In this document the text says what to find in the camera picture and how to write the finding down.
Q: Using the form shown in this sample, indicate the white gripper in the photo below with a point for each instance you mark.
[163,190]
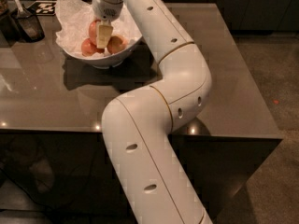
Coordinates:
[106,9]

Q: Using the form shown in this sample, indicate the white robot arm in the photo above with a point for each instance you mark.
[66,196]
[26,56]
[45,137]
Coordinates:
[135,125]

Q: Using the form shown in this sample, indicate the right yellowish red apple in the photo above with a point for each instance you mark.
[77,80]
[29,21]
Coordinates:
[116,44]

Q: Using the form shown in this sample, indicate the white bowl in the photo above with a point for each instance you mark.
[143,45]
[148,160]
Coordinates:
[102,60]

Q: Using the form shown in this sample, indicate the white crumpled paper liner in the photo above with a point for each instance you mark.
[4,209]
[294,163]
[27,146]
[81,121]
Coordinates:
[75,16]

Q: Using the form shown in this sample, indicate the black white marker tag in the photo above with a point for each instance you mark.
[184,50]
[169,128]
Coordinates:
[43,8]

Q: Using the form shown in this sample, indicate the dark container with scoop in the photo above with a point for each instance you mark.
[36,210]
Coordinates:
[28,23]

